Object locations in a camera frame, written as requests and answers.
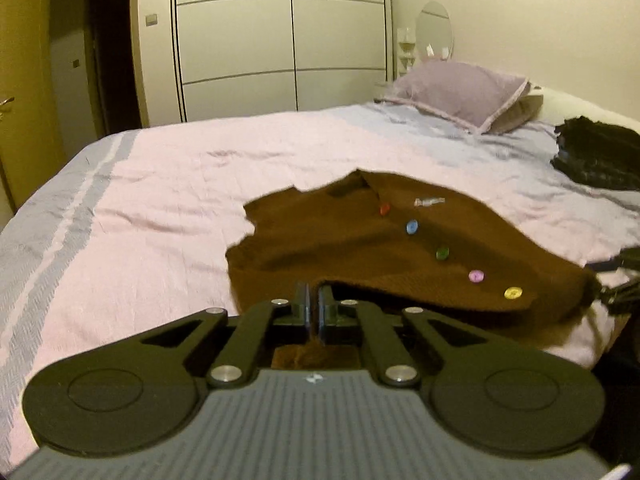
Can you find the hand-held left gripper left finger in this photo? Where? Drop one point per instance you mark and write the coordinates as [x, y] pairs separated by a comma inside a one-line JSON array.
[[303, 312]]

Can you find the beige pillow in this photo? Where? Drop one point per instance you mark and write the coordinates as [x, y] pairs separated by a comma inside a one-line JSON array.
[[520, 110]]

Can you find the lilac pillow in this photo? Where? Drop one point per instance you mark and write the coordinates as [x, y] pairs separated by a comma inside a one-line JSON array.
[[455, 91]]

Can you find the wooden door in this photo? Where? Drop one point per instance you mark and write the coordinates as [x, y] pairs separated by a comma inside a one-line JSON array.
[[25, 85]]

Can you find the white headboard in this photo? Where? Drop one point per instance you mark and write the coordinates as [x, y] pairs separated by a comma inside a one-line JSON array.
[[580, 105]]

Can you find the white corner shelf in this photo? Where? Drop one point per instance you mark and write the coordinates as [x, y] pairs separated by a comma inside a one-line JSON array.
[[407, 50]]

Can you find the round wall mirror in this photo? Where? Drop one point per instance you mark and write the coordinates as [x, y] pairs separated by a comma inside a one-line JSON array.
[[434, 27]]

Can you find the white wardrobe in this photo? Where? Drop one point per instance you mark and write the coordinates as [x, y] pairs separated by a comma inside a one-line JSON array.
[[240, 40]]

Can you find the wall light switch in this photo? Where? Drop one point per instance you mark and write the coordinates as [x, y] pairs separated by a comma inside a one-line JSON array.
[[151, 19]]

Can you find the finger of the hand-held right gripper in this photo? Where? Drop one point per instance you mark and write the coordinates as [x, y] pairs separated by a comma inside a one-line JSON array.
[[625, 296], [620, 260]]

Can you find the pink and blue bedspread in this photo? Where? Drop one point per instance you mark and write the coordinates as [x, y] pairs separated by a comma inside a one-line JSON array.
[[160, 200]]

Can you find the brown cardigan with coloured buttons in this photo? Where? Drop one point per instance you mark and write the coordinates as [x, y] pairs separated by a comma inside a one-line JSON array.
[[350, 240]]

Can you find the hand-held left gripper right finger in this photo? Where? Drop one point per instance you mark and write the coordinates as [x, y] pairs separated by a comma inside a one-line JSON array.
[[325, 314]]

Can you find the black garment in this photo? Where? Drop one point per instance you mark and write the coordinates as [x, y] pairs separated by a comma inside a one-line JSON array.
[[600, 152]]

